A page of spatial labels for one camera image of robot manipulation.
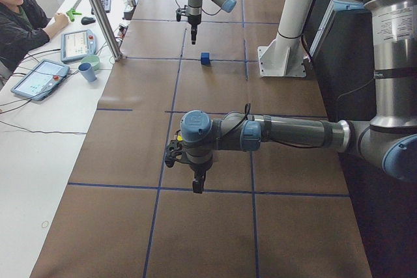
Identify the white pedestal column base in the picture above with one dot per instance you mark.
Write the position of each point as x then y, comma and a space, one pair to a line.
284, 56

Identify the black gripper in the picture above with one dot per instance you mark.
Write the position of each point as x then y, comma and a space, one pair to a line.
199, 167
194, 21

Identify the metal mug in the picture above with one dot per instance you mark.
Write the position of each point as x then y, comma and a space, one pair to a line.
131, 3

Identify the far teach pendant tablet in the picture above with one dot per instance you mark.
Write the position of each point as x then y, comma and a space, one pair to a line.
76, 45

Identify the green plastic tool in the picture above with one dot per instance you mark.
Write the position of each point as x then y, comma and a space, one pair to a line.
72, 13

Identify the blue wooden block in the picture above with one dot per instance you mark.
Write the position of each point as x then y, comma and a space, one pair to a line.
205, 58

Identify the blue plastic cup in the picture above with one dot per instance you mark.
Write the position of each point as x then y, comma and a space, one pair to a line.
87, 71

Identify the green bowl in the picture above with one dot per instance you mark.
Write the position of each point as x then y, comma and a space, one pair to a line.
93, 60

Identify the black computer mouse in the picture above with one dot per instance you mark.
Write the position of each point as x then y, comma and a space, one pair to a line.
87, 20

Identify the aluminium frame post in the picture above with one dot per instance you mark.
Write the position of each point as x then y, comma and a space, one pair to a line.
106, 29

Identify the near teach pendant tablet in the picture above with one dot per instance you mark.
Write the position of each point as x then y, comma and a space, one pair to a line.
41, 81

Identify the seated person black jacket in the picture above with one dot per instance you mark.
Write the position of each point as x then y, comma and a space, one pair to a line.
24, 27

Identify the teach pendant tablet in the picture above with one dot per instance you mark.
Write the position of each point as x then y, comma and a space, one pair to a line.
76, 45
41, 81

